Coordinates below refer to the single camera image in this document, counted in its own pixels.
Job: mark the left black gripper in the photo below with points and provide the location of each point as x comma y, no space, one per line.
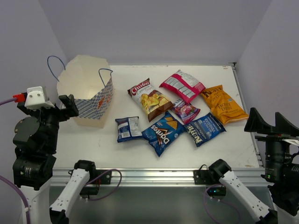
52,111

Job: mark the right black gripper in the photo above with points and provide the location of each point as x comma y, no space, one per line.
256,123

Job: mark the blue checkered paper bag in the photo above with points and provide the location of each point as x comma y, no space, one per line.
89,80

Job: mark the orange Kettle chips bag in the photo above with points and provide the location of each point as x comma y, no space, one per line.
222,106

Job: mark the small blue snack bag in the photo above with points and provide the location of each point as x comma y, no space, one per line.
128,129

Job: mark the blue Kettle chips bag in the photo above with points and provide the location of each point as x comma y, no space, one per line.
204,129

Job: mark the purple candy bag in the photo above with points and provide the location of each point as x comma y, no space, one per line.
185,111

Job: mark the brown Chuba chips bag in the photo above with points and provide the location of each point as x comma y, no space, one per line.
151,100

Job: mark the pink snack bag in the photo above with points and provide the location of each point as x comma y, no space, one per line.
184,85

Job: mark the blue Doritos bag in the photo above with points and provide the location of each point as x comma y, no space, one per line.
162,133

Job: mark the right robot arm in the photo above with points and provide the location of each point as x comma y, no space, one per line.
275,198

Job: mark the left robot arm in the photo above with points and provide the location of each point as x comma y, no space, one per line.
36,143

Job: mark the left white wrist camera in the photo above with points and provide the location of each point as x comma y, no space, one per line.
35,98

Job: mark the aluminium mounting rail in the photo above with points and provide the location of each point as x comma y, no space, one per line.
178,177

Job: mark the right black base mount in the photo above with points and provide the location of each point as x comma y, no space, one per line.
202,176

